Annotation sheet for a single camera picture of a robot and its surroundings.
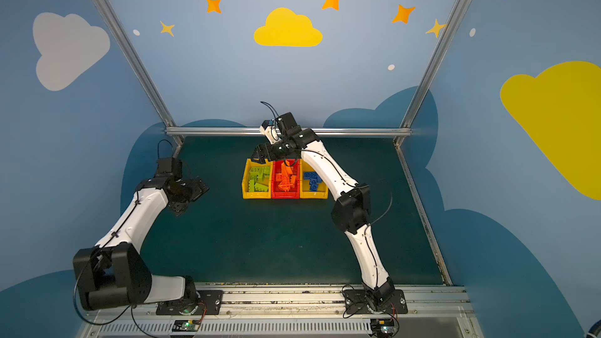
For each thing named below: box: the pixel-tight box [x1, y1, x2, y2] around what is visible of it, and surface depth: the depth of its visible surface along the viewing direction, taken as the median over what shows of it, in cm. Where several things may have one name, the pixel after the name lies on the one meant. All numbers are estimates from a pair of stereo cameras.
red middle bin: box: [271, 158, 301, 199], surface depth 100 cm
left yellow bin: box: [241, 158, 274, 199], surface depth 98 cm
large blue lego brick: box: [303, 171, 323, 186], surface depth 106 cm
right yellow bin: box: [298, 158, 329, 199], surface depth 100 cm
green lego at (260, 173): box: [249, 165, 271, 180], surface depth 106 cm
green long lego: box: [253, 177, 270, 192], surface depth 103 cm
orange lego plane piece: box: [275, 160, 297, 192], surface depth 103 cm
